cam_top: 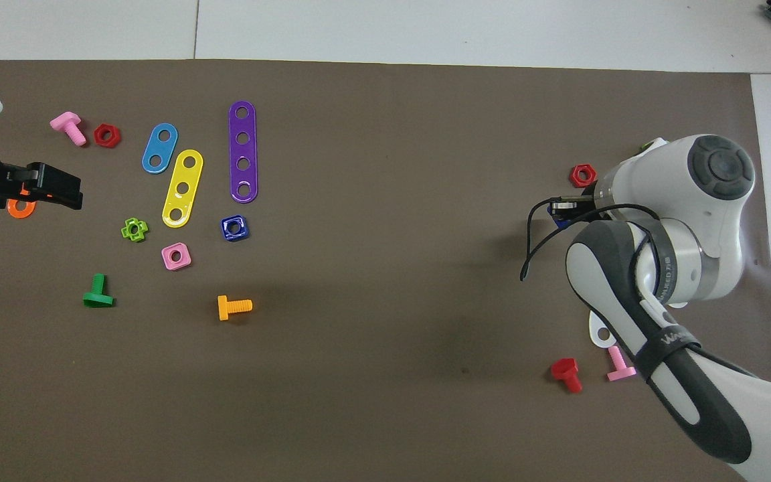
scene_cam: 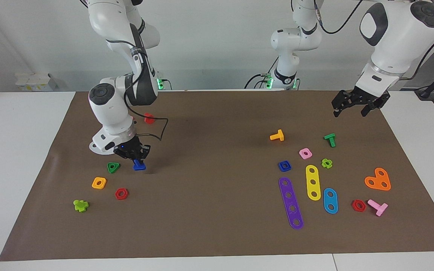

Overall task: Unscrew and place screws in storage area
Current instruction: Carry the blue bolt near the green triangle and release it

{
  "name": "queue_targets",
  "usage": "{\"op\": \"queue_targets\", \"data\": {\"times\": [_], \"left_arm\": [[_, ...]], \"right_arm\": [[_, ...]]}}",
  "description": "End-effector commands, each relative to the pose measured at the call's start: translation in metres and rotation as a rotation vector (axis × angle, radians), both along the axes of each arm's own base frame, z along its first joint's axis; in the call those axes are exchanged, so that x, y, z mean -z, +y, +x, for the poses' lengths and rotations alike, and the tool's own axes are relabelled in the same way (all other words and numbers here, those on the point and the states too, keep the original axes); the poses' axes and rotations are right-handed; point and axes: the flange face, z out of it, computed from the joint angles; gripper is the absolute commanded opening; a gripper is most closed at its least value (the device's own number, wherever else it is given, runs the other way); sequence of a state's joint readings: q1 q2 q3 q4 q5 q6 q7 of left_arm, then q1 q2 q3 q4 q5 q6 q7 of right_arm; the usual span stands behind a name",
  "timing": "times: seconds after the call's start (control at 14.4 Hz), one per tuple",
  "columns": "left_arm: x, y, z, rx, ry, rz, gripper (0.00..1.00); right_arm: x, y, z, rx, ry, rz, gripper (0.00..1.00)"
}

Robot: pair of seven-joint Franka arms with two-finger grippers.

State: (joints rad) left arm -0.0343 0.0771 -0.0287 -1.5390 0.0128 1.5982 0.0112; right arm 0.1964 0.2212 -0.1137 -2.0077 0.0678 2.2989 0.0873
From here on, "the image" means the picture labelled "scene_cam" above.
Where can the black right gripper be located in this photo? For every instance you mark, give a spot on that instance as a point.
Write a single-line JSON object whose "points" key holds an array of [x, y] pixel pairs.
{"points": [[128, 146]]}

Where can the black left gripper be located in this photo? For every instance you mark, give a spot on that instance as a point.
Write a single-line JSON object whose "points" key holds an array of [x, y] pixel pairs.
{"points": [[364, 96]]}

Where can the blue triangle-head bolt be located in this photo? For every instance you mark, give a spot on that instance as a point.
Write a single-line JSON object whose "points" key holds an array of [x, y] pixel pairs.
{"points": [[139, 166]]}

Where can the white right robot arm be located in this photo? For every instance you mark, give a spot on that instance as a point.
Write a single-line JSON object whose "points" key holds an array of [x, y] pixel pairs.
{"points": [[111, 105]]}

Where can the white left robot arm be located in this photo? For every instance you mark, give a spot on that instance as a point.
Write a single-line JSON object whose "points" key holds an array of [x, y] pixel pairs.
{"points": [[394, 41]]}

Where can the green triangle nut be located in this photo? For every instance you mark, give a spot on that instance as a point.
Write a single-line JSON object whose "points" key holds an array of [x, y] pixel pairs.
{"points": [[113, 168]]}

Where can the red hex-head bolt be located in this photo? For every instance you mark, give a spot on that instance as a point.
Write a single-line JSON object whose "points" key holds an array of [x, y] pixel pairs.
{"points": [[149, 119]]}

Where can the white curved hole plate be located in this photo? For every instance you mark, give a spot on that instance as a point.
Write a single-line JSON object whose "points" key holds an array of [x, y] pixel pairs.
{"points": [[95, 148]]}

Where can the red hex nut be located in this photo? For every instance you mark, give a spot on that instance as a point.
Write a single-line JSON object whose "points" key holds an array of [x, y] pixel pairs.
{"points": [[358, 206], [121, 194]]}

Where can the green bolt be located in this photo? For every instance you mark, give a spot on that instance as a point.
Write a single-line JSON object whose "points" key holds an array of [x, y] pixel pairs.
{"points": [[330, 140]]}

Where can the orange square nut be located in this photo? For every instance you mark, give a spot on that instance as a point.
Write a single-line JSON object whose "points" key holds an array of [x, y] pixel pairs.
{"points": [[99, 183]]}

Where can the lime cross nut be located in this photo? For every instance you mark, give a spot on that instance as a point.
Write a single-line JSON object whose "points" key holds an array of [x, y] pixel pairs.
{"points": [[327, 163]]}

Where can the pink square nut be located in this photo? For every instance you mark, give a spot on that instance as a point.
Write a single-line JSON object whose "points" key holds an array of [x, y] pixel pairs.
{"points": [[305, 153]]}

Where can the orange heart-shaped plate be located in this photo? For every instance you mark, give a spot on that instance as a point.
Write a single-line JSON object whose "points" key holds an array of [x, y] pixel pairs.
{"points": [[378, 177]]}

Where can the lime cross-head bolt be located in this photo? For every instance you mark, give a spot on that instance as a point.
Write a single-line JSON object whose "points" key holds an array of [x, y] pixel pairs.
{"points": [[80, 206]]}

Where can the yellow three-hole strip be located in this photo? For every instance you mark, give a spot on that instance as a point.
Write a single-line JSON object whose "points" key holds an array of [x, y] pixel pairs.
{"points": [[313, 176]]}

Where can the orange bolt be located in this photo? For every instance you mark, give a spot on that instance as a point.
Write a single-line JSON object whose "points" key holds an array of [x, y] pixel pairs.
{"points": [[278, 136]]}

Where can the brown table mat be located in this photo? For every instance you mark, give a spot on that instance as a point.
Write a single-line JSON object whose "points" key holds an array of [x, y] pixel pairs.
{"points": [[217, 210]]}

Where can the blue two-hole strip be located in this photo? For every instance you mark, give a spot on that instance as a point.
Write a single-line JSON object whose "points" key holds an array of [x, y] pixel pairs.
{"points": [[330, 201]]}

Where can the pink bolt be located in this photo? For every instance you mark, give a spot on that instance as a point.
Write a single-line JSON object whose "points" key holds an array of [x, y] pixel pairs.
{"points": [[379, 207]]}

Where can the purple four-hole strip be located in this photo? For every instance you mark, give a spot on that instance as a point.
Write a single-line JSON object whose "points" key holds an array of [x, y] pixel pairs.
{"points": [[291, 210]]}

